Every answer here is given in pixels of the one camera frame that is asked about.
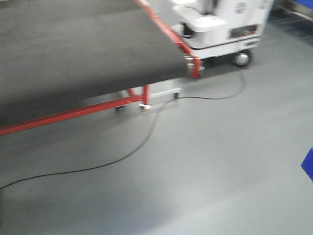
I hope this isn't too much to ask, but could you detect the blue plastic block part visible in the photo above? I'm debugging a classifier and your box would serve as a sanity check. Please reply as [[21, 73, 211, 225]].
[[301, 148, 313, 180]]

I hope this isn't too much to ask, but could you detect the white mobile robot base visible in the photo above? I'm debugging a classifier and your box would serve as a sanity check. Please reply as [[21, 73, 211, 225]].
[[149, 0, 274, 99]]

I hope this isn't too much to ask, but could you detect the black conveyor belt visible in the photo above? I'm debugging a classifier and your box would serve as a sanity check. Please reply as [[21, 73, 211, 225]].
[[0, 0, 189, 126]]

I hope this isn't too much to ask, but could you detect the black floor cable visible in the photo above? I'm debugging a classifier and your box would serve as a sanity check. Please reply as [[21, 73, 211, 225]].
[[0, 72, 246, 189]]

